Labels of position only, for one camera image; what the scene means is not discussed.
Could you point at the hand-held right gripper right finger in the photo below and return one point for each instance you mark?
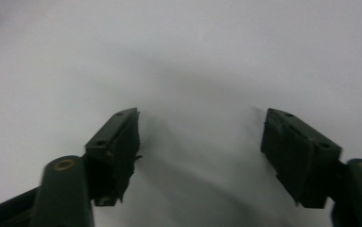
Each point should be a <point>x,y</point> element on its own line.
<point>298,154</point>

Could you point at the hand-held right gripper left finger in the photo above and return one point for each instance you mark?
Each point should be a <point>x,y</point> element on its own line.
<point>115,151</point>

